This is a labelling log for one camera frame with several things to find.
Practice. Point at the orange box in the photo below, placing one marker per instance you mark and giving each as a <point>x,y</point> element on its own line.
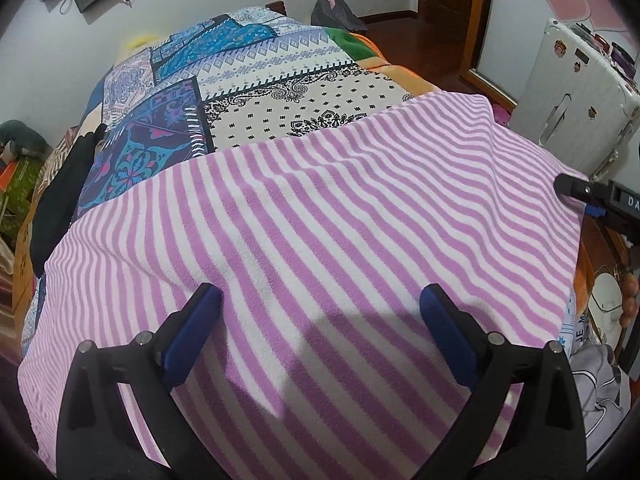
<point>7,177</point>

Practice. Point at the pink white striped towel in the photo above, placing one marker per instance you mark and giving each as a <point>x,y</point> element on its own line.
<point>325,220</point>

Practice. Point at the grey curved pillow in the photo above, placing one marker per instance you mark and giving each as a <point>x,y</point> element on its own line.
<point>22,137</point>

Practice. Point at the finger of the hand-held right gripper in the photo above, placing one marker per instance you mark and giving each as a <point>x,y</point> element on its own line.
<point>582,187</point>
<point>596,209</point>

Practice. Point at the black folded cloth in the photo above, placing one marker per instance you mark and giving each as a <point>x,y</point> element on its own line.
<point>55,200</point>

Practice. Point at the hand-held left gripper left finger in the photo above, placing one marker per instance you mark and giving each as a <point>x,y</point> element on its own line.
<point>192,332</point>

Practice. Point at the person's right hand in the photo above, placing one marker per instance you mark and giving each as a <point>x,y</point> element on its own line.
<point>631,295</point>

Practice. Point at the white suitcase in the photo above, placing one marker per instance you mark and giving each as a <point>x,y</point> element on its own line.
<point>565,95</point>

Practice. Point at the wooden bed frame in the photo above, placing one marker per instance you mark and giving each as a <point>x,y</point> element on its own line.
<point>276,7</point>

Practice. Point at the grey garment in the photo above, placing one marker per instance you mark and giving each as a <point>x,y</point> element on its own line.
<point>597,400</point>

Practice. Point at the purple pouch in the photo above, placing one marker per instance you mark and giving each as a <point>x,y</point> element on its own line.
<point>622,60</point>

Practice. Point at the blue patchwork blanket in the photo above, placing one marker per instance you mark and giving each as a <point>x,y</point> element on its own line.
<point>280,75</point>

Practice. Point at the green storage bag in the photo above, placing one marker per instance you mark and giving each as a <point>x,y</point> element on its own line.
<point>22,190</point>

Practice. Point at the grey backpack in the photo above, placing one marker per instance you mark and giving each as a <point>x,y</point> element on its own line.
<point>335,12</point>

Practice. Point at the pink plastic item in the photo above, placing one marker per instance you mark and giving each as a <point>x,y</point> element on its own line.
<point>501,115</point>

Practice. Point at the yellow foam tube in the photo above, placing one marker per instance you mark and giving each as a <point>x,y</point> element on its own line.
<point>140,41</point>

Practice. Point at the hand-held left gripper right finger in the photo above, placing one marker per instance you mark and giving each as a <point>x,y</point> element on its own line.
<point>450,342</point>

